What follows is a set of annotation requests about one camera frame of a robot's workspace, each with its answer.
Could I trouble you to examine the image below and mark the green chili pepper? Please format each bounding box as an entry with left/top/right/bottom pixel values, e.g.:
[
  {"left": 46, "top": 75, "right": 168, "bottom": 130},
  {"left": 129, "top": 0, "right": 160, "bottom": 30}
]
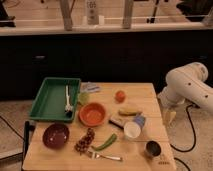
[{"left": 91, "top": 134, "right": 117, "bottom": 151}]

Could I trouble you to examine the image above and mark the bunch of dark grapes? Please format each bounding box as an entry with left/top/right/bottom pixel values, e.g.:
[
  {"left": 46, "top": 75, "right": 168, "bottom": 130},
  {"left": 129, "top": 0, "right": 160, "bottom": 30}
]
[{"left": 74, "top": 128, "right": 95, "bottom": 154}]

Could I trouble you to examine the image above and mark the silver fork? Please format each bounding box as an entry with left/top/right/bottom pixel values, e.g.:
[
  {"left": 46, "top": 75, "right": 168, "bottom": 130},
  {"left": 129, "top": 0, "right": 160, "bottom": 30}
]
[{"left": 86, "top": 151, "right": 123, "bottom": 162}]

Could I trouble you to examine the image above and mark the purple bowl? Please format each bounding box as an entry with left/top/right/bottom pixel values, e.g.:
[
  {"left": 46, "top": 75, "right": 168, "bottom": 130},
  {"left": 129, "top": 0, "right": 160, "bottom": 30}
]
[{"left": 42, "top": 123, "right": 70, "bottom": 149}]

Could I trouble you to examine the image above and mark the metal cup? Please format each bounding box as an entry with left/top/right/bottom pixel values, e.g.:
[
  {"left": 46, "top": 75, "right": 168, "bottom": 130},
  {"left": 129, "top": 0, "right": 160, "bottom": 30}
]
[{"left": 145, "top": 141, "right": 161, "bottom": 158}]

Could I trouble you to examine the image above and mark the white blue paper cup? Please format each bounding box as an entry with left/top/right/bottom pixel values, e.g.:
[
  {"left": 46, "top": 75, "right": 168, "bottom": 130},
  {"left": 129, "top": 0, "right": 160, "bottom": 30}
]
[{"left": 124, "top": 115, "right": 146, "bottom": 139}]

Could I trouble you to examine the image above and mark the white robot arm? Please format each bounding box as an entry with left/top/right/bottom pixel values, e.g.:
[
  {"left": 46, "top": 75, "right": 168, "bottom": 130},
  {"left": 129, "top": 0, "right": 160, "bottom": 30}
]
[{"left": 157, "top": 62, "right": 213, "bottom": 125}]

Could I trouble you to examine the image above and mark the green lime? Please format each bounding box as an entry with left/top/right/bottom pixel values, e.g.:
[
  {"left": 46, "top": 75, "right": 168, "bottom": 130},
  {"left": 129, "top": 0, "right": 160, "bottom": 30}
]
[{"left": 78, "top": 92, "right": 89, "bottom": 105}]

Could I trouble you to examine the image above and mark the orange bowl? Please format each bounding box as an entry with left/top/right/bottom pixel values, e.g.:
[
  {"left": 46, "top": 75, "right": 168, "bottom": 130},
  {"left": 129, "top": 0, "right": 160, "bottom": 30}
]
[{"left": 78, "top": 102, "right": 106, "bottom": 127}]

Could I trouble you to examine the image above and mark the black cable on floor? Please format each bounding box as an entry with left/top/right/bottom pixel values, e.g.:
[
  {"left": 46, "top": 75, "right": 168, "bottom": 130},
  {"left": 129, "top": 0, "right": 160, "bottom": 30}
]
[{"left": 169, "top": 104, "right": 198, "bottom": 153}]

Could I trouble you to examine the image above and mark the white dish brush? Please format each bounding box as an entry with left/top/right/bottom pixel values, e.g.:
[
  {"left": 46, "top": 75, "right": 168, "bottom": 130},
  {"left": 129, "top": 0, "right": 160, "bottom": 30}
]
[{"left": 65, "top": 85, "right": 73, "bottom": 117}]

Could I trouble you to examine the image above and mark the green plastic tray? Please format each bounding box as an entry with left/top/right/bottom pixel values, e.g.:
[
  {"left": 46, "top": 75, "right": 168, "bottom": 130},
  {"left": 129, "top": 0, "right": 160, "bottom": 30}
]
[{"left": 29, "top": 77, "right": 81, "bottom": 122}]

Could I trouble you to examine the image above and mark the blue white packet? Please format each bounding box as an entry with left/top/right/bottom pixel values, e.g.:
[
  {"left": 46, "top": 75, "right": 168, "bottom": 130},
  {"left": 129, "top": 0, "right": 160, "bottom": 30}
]
[{"left": 81, "top": 82, "right": 100, "bottom": 93}]

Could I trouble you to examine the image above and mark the yellow banana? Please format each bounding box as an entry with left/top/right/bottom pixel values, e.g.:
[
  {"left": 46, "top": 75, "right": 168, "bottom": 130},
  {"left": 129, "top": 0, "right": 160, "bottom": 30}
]
[{"left": 118, "top": 107, "right": 142, "bottom": 116}]

